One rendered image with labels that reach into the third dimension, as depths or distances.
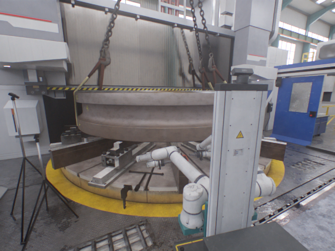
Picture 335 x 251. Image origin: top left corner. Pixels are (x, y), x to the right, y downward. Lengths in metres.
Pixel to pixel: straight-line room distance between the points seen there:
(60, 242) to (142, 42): 5.29
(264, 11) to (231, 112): 6.52
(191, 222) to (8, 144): 5.27
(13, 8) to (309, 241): 5.53
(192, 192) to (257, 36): 6.32
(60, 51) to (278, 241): 3.70
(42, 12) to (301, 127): 7.60
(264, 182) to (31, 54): 3.69
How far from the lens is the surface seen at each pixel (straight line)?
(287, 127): 7.25
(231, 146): 1.11
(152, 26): 6.20
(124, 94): 2.92
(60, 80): 4.50
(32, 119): 5.23
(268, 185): 1.65
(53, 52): 3.57
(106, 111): 3.39
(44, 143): 5.73
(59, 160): 3.70
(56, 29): 4.09
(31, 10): 4.22
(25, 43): 3.65
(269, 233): 1.40
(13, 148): 5.91
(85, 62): 5.45
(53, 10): 4.20
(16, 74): 4.64
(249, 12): 6.88
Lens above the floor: 1.73
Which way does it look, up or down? 12 degrees down
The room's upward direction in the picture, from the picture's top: straight up
